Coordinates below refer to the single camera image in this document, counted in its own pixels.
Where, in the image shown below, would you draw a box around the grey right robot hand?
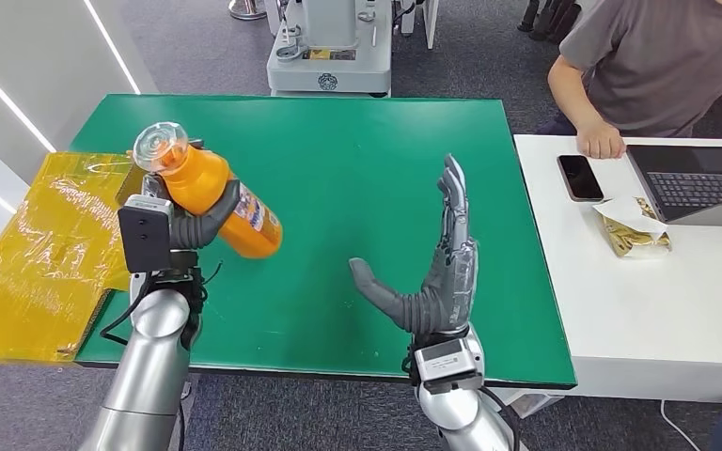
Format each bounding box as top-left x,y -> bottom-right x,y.
348,154 -> 480,340

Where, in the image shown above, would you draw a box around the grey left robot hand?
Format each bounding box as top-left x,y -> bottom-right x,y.
141,174 -> 243,252

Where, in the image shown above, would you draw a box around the orange plastic bottle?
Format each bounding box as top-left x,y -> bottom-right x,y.
132,121 -> 284,260

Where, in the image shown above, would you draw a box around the green table mat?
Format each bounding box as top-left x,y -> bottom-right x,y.
69,94 -> 579,390

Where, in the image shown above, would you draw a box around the yellow taped cardboard box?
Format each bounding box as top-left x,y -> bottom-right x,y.
0,150 -> 148,365

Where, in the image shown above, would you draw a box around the black smartphone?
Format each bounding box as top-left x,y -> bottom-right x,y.
557,154 -> 605,204

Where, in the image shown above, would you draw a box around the gold snack bag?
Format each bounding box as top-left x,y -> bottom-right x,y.
592,195 -> 674,259

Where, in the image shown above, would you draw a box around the white grey machine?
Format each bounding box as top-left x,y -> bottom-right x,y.
266,0 -> 395,98

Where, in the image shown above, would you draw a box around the white desk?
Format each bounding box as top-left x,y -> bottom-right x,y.
513,133 -> 722,405

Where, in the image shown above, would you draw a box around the person's hand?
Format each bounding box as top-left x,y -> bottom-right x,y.
575,121 -> 627,160

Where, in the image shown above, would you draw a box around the chrome stand base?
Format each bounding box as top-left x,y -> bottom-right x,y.
228,0 -> 269,22

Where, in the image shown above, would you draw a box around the grey laptop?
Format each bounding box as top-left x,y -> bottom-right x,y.
625,145 -> 722,228

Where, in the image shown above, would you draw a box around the black stand legs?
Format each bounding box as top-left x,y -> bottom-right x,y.
516,0 -> 583,47

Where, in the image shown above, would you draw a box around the person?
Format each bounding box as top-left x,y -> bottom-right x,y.
535,0 -> 722,160

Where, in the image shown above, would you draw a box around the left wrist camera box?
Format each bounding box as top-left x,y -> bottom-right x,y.
117,194 -> 177,275

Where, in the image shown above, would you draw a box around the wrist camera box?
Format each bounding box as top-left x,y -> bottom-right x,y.
117,194 -> 177,275
412,335 -> 487,395

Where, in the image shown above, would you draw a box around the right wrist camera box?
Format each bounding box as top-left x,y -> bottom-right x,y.
412,335 -> 487,395

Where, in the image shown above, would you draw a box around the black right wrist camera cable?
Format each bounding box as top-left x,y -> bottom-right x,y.
479,385 -> 521,451

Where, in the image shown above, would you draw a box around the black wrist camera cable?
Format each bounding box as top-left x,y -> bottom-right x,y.
479,385 -> 521,451
99,271 -> 157,347

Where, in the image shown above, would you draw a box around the black left wrist camera cable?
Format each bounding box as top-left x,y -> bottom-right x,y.
99,271 -> 157,347

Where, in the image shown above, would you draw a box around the white cable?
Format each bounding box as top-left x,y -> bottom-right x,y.
659,399 -> 705,451

